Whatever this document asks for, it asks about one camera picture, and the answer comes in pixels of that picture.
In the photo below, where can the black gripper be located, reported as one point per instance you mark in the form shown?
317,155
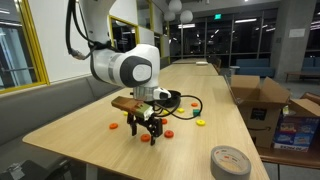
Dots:
145,120

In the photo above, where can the round orange block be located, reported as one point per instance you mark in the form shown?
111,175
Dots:
113,126
194,104
168,134
145,137
164,121

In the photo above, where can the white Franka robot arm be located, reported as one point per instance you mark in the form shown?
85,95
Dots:
110,63

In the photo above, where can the black bowl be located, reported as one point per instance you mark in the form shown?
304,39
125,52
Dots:
175,98

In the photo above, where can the round yellow block with hole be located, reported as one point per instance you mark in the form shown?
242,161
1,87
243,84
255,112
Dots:
200,122

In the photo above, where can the grey round bin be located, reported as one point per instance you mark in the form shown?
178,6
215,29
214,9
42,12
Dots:
234,70

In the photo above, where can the wooden block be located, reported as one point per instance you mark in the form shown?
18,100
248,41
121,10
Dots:
131,106

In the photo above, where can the green cube block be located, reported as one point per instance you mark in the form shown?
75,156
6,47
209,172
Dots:
196,112

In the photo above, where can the light wooden table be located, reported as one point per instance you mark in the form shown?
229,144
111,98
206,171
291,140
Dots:
195,70
186,61

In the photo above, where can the grey upholstered bench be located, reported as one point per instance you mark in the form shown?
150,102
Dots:
50,110

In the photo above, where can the yellow framed window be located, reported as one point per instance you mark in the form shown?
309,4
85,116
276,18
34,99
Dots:
123,33
33,43

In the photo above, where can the white pendant lamp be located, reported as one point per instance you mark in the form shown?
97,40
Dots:
186,16
175,5
169,15

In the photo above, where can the black device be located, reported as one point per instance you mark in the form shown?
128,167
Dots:
33,170

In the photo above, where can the open cardboard box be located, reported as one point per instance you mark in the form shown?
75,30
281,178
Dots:
260,100

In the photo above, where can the blue sofa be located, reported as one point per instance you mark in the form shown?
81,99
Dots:
255,66
311,64

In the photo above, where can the green exit sign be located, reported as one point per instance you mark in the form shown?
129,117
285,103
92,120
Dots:
217,16

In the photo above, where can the blue printed carton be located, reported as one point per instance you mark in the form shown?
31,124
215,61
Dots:
295,133

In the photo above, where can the wooden bench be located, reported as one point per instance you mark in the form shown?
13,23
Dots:
301,74

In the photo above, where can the concrete pillar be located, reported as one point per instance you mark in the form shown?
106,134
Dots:
293,46

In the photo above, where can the white paper notice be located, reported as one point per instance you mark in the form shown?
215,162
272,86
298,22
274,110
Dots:
296,32

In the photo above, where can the grey duct tape roll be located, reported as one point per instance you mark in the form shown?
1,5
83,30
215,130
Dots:
215,166

